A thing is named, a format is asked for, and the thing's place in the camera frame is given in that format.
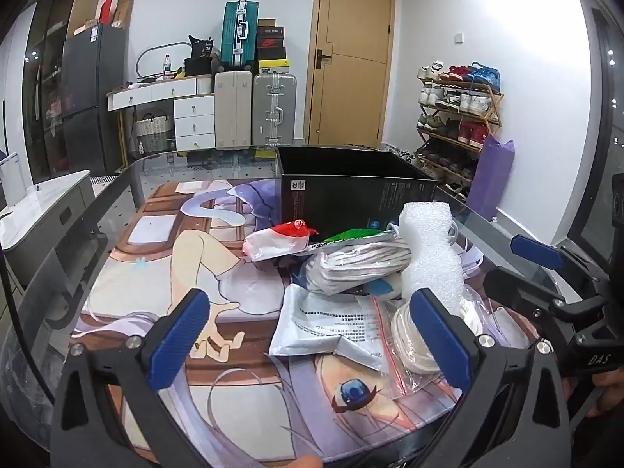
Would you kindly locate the teal suitcase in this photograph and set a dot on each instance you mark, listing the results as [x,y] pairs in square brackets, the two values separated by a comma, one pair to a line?
[239,34]

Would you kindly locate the plastic water bottle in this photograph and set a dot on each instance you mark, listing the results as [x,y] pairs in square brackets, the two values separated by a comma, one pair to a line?
[167,68]

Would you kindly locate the green and white medicine bag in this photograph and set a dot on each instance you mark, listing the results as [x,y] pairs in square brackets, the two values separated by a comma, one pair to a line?
[353,237]

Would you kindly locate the black storage box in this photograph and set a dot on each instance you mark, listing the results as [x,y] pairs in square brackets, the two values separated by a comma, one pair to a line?
[197,67]

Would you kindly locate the person's left hand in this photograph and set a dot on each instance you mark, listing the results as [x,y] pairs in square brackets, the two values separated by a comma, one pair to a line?
[300,462]

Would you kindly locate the tan shoe box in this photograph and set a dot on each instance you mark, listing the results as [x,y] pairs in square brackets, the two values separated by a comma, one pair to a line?
[265,23]

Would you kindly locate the red and white plastic bag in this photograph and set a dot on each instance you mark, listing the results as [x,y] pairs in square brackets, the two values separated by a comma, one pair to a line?
[278,241]

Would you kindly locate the wooden door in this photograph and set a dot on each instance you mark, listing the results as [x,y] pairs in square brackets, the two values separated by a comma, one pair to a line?
[351,83]

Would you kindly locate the dark grey refrigerator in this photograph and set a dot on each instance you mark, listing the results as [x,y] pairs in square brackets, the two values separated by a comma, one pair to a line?
[92,97]

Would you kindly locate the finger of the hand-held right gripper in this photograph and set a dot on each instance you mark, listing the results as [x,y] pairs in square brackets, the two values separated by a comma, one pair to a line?
[516,288]
[536,249]

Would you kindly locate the zip bag with white coil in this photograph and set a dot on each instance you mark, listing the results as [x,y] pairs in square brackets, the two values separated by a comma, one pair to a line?
[414,346]

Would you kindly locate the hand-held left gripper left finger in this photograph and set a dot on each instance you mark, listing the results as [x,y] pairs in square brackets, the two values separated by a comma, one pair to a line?
[179,339]

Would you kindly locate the person's right hand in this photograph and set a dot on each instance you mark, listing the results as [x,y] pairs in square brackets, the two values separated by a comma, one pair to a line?
[607,392]

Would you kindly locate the white foam block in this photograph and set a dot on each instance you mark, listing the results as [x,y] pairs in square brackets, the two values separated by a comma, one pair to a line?
[431,248]

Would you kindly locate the yellow and black shoe box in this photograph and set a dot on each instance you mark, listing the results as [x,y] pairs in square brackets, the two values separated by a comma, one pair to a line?
[273,66]

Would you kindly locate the silver suitcase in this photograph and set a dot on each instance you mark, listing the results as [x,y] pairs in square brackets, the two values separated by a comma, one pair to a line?
[274,112]

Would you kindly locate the brown cardboard box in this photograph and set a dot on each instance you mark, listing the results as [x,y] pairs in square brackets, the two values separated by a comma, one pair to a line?
[123,12]

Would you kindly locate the dark glass cabinet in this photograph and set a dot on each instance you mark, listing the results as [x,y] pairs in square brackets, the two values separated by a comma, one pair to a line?
[41,83]

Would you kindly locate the black cardboard box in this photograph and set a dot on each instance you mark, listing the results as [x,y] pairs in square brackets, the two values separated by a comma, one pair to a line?
[341,195]

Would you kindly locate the wicker basket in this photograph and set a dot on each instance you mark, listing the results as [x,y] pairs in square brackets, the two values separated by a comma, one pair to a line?
[153,134]

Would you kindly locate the printed desk mat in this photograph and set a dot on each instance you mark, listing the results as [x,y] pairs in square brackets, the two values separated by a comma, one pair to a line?
[170,273]

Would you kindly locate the black paper bag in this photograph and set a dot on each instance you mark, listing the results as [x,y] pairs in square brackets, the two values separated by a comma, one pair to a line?
[202,48]

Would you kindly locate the beige suitcase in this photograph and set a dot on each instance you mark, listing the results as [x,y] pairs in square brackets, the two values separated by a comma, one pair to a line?
[234,112]

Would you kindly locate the oval mirror frame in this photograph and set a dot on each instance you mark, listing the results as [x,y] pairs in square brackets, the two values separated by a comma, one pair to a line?
[146,53]

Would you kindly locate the red flat box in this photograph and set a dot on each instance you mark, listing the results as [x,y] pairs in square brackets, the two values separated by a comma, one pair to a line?
[106,9]

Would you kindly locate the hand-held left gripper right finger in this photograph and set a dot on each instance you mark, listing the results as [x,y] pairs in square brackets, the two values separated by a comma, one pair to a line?
[441,336]

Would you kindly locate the purple bag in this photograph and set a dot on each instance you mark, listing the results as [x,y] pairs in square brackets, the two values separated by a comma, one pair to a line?
[492,180]

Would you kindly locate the white side cabinet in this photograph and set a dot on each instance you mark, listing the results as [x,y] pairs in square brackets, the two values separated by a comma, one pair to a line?
[44,214]

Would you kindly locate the white dresser with drawers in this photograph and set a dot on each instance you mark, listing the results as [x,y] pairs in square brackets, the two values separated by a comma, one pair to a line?
[192,124]

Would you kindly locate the white printed document pouch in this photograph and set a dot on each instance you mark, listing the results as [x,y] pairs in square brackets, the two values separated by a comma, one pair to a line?
[321,321]

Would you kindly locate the black and red shoe box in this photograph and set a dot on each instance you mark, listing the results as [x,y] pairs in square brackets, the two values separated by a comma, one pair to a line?
[270,43]

